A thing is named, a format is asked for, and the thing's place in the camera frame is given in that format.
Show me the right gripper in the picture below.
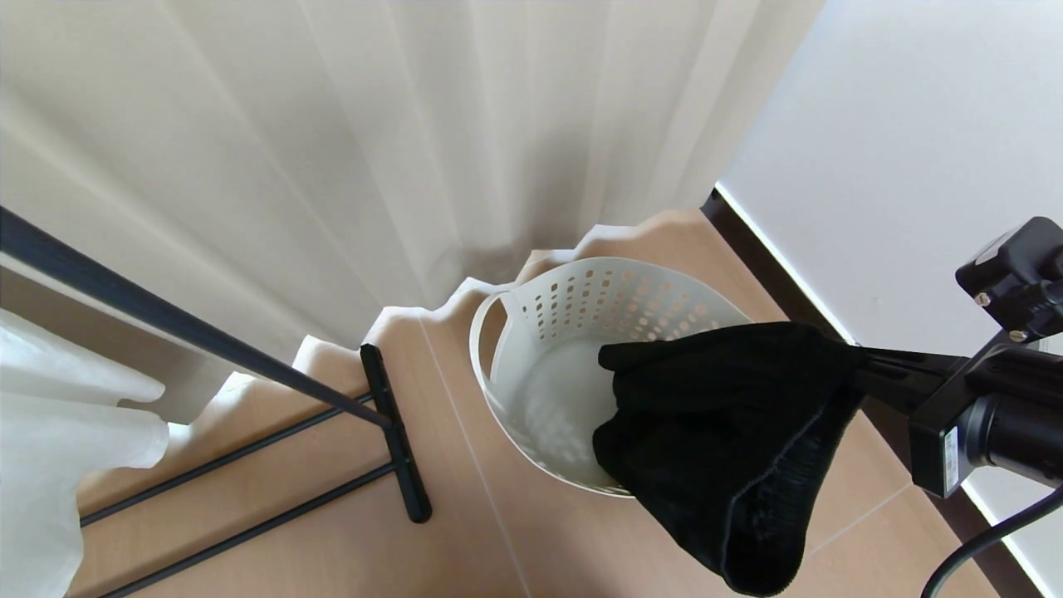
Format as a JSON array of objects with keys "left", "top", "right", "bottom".
[{"left": 909, "top": 378, "right": 1063, "bottom": 499}]

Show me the white laundry basket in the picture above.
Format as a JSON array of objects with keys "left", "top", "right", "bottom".
[{"left": 469, "top": 257, "right": 752, "bottom": 499}]

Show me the beige curtain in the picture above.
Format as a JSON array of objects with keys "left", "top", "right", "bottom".
[{"left": 0, "top": 0, "right": 827, "bottom": 424}]

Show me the black clothes rack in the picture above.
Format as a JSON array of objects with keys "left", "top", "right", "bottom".
[{"left": 0, "top": 206, "right": 433, "bottom": 598}]

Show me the white printed t-shirt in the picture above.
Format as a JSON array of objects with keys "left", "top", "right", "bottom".
[{"left": 0, "top": 309, "right": 171, "bottom": 598}]

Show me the black garment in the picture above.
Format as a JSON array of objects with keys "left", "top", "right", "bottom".
[{"left": 591, "top": 321, "right": 869, "bottom": 597}]

